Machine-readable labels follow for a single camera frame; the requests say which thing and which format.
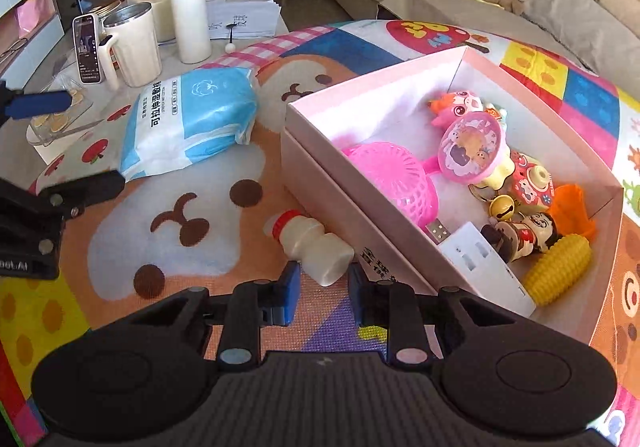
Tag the blue white tissue packet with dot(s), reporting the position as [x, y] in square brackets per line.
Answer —
[190, 122]

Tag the white mug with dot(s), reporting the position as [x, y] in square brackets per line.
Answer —
[132, 47]

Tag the cream round container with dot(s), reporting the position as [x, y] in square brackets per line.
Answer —
[161, 19]

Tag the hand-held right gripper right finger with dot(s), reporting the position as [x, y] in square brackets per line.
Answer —
[356, 294]

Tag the orange toy cup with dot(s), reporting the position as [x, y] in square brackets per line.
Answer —
[575, 212]

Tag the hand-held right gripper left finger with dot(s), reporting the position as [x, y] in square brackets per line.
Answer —
[291, 292]

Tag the pink pig toy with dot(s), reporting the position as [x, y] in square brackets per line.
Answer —
[462, 103]

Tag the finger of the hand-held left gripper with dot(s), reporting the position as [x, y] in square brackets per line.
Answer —
[90, 189]
[40, 104]

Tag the gold bell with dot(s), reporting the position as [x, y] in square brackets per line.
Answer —
[502, 208]

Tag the white smartphone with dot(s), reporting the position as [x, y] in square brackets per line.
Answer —
[87, 52]

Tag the pink toy strainer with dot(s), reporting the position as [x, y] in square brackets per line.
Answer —
[395, 182]

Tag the white thermos bottle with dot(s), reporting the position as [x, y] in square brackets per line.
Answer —
[187, 12]

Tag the yellow toy corn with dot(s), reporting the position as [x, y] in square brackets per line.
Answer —
[557, 269]

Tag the cream toy milk bottle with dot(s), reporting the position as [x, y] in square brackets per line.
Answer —
[315, 247]

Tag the pink cardboard box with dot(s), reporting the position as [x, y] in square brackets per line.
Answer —
[325, 167]

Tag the red round cartoon toy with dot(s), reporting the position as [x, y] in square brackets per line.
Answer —
[530, 187]

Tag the clear tray with cookies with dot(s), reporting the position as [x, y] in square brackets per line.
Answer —
[65, 124]

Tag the black pin white ball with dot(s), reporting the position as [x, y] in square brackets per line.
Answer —
[230, 47]

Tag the stack of white papers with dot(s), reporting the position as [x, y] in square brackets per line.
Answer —
[255, 17]

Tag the pink round cartoon toy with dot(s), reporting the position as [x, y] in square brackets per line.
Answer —
[467, 147]

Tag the colourful cartoon play mat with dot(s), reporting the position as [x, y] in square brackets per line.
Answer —
[210, 247]

